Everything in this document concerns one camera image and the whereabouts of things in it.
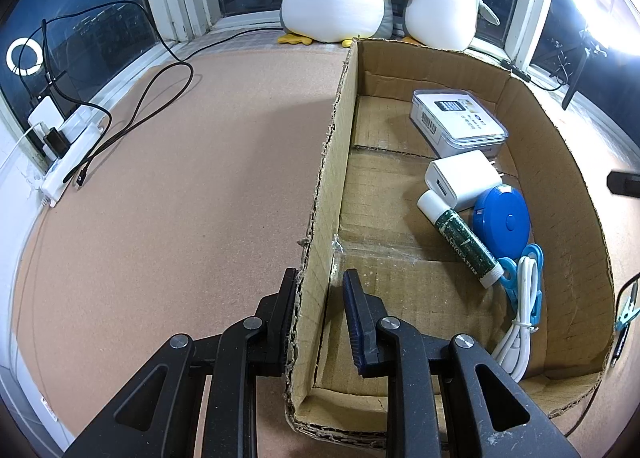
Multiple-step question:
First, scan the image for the cardboard box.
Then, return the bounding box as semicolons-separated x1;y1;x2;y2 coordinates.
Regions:
286;40;615;457

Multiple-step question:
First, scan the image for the green white lip balm tube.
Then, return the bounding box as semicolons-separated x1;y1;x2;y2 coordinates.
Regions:
416;189;503;289

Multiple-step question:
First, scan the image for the blue round tape measure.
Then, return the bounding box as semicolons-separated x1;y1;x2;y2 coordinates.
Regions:
472;184;530;260

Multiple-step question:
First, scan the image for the white cable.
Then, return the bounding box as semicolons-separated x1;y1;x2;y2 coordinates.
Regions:
490;255;542;384

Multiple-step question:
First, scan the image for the white USB charger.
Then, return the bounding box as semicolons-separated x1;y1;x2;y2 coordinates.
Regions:
424;150;502;211

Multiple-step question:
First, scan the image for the clear plastic case with device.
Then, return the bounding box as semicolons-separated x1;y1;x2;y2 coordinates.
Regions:
410;90;509;159

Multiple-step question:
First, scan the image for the black pen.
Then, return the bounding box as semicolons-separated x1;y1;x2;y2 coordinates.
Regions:
611;276;639;367

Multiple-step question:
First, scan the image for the black tripod leg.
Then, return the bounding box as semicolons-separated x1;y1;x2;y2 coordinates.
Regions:
561;46;592;110

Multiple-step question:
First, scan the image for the white power strip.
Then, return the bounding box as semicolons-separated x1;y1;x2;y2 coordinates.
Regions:
40;106;108;207

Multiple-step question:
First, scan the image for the black cable on floor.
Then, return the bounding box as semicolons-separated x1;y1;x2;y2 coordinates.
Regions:
19;0;196;187

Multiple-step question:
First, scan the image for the white wall charger plug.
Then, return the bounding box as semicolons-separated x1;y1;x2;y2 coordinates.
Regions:
27;96;64;140

